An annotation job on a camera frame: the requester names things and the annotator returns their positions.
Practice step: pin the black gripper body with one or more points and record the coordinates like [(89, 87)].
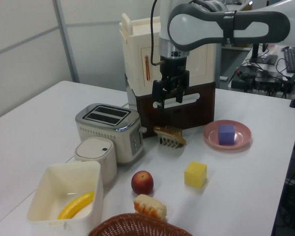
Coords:
[(173, 68)]

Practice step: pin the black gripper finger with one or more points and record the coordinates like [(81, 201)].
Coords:
[(179, 94), (157, 91)]

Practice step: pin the yellow foam cube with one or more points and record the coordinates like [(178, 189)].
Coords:
[(195, 174)]

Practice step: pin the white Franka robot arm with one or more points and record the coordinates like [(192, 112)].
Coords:
[(199, 27)]

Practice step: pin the purple foam cube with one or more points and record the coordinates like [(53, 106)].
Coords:
[(226, 135)]

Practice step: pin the dark brown drawer base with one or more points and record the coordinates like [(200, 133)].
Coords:
[(199, 113)]

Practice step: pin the brown bread slice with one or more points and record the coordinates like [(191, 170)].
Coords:
[(172, 135)]

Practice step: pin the cream toy oven cabinet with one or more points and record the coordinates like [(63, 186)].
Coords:
[(137, 39)]

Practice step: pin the brown toast rack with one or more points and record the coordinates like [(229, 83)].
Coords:
[(167, 143)]

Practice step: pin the pink plastic plate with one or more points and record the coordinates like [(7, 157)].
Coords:
[(211, 137)]

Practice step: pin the black electronics box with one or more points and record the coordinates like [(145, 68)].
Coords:
[(244, 78)]

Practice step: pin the cream and chrome toaster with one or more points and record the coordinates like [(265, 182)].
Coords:
[(100, 132)]

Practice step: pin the black monitor stand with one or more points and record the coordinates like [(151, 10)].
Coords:
[(255, 52)]

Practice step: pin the small white lidded bin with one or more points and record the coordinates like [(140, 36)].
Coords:
[(96, 150)]

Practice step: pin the red apple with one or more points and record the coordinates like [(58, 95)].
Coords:
[(142, 183)]

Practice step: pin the black power strip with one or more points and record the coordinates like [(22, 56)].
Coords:
[(273, 84)]

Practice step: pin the cream filled bread piece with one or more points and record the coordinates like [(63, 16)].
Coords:
[(150, 206)]

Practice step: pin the white plastic storage box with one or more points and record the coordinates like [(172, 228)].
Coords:
[(54, 177)]

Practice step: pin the brown wicker basket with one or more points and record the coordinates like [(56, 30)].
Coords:
[(132, 226)]

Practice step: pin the yellow toy banana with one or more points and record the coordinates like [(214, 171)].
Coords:
[(76, 204)]

